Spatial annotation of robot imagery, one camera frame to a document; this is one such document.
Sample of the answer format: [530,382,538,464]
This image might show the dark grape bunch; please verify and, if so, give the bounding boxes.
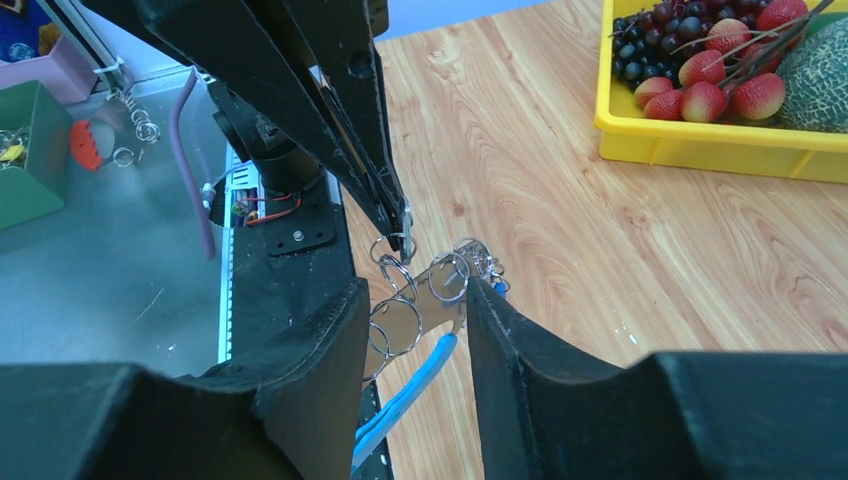
[610,1,769,91]

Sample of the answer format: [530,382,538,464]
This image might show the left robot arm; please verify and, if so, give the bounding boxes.
[88,0,415,261]

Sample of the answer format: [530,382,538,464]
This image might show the green storage box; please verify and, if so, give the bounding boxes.
[1,81,72,229]

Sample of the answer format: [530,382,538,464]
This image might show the yellow plastic fruit tray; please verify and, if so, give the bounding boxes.
[594,0,847,184]

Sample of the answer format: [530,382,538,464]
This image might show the pink box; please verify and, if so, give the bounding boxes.
[1,37,98,105]

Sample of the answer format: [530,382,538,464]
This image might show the keyring bunch with blue tag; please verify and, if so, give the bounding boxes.
[351,235,510,475]

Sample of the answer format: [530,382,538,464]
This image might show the green cantaloupe melon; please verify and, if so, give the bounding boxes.
[778,16,847,134]

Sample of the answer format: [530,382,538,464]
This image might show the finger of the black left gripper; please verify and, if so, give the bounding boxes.
[79,0,399,240]
[264,1,414,262]

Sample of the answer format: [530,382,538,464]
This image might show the red orange plastic piece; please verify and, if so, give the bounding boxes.
[69,120,104,171]

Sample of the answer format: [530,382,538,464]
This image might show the spare silver keyrings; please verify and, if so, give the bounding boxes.
[103,88,161,168]

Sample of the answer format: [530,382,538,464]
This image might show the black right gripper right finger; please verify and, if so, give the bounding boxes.
[467,279,847,479]

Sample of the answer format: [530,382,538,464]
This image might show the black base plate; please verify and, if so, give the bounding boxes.
[228,178,395,480]

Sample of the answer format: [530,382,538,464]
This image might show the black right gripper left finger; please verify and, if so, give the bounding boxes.
[1,278,369,479]

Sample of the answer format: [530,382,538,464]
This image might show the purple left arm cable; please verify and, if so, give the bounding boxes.
[167,66,219,261]

